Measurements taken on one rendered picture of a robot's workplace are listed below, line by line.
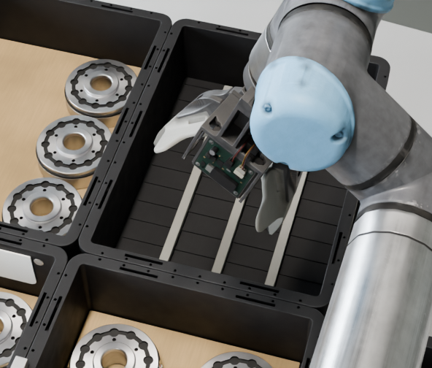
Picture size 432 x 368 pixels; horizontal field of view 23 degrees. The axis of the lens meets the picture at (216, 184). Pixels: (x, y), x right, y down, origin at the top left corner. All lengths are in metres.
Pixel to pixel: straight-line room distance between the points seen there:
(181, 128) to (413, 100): 0.71
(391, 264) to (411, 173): 0.08
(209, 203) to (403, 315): 0.66
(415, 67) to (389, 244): 0.99
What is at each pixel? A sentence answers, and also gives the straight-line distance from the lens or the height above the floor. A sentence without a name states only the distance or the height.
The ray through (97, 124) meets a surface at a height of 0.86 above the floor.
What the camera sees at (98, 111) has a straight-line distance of 1.45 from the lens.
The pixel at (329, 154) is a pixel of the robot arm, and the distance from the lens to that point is 0.77.
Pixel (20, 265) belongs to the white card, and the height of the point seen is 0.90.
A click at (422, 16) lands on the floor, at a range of 2.87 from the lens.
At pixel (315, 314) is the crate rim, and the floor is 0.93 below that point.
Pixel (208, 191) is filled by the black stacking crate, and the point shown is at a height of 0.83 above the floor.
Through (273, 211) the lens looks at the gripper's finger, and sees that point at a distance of 1.05.
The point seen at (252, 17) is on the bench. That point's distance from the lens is 1.80.
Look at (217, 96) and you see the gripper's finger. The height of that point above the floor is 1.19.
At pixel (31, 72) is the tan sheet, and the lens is 1.55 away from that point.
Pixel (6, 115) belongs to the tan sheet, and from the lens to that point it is 1.51.
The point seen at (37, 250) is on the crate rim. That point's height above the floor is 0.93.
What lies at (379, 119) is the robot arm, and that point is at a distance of 0.79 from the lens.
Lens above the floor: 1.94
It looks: 52 degrees down
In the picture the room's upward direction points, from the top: straight up
